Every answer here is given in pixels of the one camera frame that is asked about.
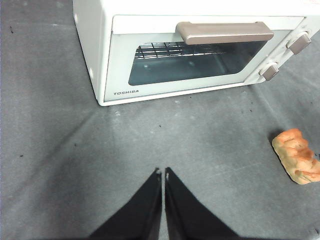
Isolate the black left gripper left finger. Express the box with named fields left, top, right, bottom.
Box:
left=88, top=167, right=163, bottom=240

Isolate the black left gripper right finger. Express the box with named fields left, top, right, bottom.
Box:
left=164, top=166, right=238, bottom=240

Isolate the golden bread loaf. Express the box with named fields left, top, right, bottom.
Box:
left=271, top=128, right=320, bottom=185

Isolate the oven door with beige handle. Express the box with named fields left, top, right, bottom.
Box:
left=103, top=15, right=306, bottom=103

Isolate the beige oven knob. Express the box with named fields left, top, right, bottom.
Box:
left=258, top=62, right=280, bottom=82
left=285, top=32, right=313, bottom=55

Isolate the white Toshiba toaster oven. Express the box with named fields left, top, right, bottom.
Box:
left=72, top=0, right=320, bottom=107

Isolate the metal wire oven rack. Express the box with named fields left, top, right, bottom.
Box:
left=134, top=41, right=228, bottom=60

